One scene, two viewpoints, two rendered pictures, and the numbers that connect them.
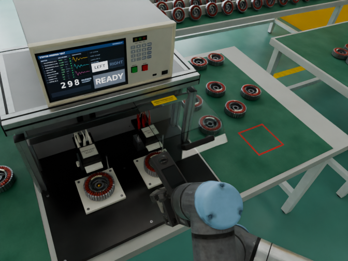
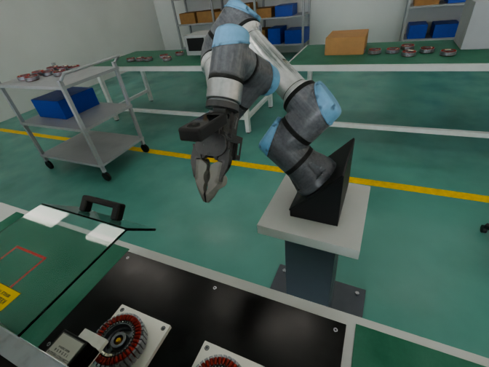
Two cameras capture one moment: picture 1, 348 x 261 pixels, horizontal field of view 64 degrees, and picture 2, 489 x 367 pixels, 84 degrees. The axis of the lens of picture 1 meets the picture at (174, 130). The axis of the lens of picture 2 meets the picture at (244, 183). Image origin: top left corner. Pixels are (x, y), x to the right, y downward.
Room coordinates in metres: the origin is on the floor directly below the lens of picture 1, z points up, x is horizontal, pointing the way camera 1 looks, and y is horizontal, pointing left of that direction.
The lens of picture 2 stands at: (0.57, 0.47, 1.39)
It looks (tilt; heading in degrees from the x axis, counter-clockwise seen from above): 36 degrees down; 241
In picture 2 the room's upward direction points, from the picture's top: 8 degrees counter-clockwise
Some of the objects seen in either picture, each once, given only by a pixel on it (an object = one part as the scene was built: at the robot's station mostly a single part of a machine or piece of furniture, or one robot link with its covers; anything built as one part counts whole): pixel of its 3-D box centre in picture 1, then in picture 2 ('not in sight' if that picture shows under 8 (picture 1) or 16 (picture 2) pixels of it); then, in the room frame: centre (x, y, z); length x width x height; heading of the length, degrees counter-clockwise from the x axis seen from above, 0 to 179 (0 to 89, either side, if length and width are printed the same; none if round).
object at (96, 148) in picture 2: not in sight; (80, 116); (0.59, -2.64, 0.51); 1.01 x 0.60 x 1.01; 123
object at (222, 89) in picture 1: (215, 88); not in sight; (1.29, -0.21, 0.77); 0.11 x 0.11 x 0.04
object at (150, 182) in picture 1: (157, 167); (124, 346); (0.69, 0.05, 0.78); 0.15 x 0.15 x 0.01; 33
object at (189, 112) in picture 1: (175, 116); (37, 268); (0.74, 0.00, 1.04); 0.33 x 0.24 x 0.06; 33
